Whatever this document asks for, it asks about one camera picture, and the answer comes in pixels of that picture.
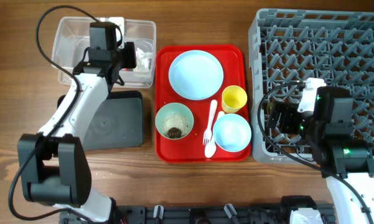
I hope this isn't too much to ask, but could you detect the white tissue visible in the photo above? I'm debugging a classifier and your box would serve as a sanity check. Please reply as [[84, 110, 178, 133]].
[[133, 48, 152, 72]]

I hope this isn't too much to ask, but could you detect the yellow plastic cup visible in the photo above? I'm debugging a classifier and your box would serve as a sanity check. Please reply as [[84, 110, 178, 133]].
[[222, 85, 248, 113]]

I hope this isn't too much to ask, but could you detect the light blue bowl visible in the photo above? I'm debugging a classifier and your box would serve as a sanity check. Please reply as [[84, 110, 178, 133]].
[[213, 114, 252, 152]]

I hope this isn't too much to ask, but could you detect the green bowl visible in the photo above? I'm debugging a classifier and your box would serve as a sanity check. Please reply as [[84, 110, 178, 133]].
[[155, 103, 194, 140]]

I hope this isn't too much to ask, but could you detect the light blue plate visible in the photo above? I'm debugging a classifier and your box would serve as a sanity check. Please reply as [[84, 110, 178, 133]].
[[168, 50, 224, 101]]

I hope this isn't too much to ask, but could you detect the white rice pile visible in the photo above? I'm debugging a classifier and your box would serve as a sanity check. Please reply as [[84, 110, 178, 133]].
[[161, 113, 191, 137]]

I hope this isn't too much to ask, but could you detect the white plastic fork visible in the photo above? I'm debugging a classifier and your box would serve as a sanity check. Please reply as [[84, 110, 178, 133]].
[[203, 100, 218, 146]]

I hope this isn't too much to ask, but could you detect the white plastic spoon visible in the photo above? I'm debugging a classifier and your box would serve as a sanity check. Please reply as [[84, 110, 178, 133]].
[[205, 111, 225, 158]]

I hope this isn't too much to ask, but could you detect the brown food scrap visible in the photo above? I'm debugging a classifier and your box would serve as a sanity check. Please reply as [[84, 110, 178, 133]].
[[167, 127, 182, 139]]

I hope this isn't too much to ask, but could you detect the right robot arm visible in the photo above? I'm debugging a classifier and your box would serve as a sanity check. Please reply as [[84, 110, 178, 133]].
[[268, 83, 374, 223]]

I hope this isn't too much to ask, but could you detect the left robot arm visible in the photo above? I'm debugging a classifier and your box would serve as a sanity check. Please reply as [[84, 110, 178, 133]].
[[8, 21, 136, 223]]

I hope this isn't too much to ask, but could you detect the clear plastic waste bin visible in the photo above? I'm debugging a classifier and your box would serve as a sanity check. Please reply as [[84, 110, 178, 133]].
[[51, 17, 156, 88]]

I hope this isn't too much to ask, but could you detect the black food waste tray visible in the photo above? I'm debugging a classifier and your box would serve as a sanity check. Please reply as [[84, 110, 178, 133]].
[[56, 90, 144, 151]]

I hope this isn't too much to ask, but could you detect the grey dishwasher rack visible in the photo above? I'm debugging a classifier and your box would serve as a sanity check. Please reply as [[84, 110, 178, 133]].
[[248, 9, 374, 164]]

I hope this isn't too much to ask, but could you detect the red serving tray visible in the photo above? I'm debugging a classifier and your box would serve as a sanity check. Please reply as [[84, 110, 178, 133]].
[[155, 45, 251, 163]]

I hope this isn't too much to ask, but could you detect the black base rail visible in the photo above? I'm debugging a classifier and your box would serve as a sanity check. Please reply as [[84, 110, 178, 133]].
[[116, 203, 335, 224]]

